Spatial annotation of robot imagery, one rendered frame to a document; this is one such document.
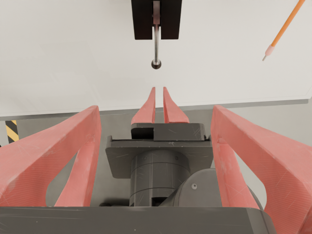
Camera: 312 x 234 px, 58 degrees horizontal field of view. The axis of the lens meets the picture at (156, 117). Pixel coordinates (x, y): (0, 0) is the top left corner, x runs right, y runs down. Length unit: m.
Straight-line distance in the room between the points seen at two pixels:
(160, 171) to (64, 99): 0.34
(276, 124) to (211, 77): 1.07
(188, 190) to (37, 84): 0.40
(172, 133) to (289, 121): 1.31
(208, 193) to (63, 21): 0.30
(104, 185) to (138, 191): 1.35
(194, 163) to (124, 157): 0.07
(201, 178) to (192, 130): 0.10
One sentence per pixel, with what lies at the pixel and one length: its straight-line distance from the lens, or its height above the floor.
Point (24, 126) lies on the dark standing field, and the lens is 1.65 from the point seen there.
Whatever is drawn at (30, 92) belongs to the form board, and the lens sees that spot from 0.55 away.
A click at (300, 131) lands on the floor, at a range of 1.58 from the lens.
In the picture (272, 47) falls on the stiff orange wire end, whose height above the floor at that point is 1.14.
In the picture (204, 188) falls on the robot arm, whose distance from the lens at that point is 0.17.
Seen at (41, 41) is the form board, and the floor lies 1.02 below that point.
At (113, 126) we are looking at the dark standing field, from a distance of 1.48.
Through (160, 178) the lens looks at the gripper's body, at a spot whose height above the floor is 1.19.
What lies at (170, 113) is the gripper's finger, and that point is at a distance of 0.28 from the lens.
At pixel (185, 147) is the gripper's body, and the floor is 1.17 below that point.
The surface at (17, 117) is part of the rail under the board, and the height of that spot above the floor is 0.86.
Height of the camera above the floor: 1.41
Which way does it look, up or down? 78 degrees down
